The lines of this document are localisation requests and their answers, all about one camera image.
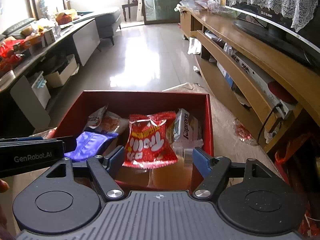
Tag grey spicy noodle snack bag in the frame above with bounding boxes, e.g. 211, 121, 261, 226
99, 111, 129, 135

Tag red cardboard box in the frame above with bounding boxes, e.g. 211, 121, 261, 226
54, 90, 214, 191

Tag white paper bag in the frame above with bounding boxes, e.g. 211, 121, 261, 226
188, 37, 202, 55

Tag floral beige tablecloth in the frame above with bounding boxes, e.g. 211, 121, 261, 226
4, 82, 283, 235

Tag grey sofa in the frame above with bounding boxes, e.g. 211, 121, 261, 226
77, 9, 123, 46

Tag glass sliding door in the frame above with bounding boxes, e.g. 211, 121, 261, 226
142, 0, 181, 25

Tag wooden TV console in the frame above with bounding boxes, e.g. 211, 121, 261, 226
180, 7, 319, 153

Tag yellow waffle snack bag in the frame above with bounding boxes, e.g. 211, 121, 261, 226
165, 121, 175, 145

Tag silver chicken gizzard snack bag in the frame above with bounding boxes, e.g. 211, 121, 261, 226
84, 105, 108, 131

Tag red plastic bag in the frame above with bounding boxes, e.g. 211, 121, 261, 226
0, 40, 24, 76

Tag black television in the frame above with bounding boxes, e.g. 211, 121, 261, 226
226, 3, 319, 72

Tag red Korean snack bag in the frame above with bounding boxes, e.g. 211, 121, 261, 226
123, 111, 178, 169

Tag dark long side table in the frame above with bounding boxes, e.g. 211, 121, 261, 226
1, 18, 100, 138

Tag purple snack bag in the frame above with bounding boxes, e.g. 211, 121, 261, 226
64, 131, 118, 162

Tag cardboard box under table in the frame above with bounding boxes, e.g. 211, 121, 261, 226
44, 54, 78, 88

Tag white storage bin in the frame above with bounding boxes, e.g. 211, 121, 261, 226
28, 71, 51, 109

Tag white Kaprons wafer pack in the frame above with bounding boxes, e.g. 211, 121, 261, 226
172, 108, 203, 156

